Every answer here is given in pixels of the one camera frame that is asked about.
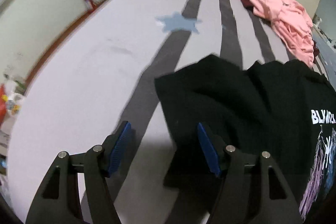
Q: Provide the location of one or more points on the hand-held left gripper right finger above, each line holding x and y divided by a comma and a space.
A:
208, 150

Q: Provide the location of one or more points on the red fire extinguisher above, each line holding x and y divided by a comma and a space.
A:
89, 0

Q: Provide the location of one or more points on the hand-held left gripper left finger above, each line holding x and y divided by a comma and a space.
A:
119, 147

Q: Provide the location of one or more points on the black printed T-shirt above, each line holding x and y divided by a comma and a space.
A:
236, 98

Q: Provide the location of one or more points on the bed with striped star sheet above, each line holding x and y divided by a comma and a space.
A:
92, 69

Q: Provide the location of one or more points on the white detergent bottle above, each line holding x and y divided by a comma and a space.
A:
14, 105

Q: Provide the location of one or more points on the red packet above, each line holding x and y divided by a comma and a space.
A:
2, 98

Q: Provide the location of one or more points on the pink garment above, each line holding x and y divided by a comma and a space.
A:
286, 19

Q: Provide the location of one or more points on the maroon garment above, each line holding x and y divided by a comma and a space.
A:
246, 0

